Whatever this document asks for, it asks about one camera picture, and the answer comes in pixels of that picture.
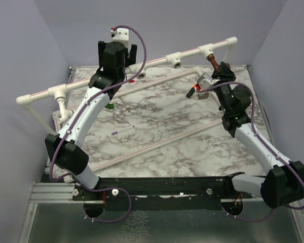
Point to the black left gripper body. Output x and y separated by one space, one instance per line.
129 62

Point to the green plastic faucet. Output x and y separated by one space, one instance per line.
110 106

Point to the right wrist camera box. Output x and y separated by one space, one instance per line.
205 81

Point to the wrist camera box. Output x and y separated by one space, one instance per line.
205 81
120 34

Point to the purple and white pen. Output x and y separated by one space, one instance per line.
123 130

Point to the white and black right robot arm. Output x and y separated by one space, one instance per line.
284 179

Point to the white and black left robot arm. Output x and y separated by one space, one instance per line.
65 148

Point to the red and white marker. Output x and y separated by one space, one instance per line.
137 80

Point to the white PVC pipe frame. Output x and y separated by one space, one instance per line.
139 72

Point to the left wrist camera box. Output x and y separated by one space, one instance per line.
120 34

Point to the white plastic faucet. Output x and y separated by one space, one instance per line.
64 113

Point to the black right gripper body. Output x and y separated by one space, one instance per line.
224 91

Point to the brown plastic faucet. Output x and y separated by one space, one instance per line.
218 67

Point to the black front mounting rail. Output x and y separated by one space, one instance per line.
145 194

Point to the grey metal bracket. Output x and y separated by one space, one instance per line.
203 96

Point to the orange and black highlighter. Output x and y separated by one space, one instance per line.
193 90

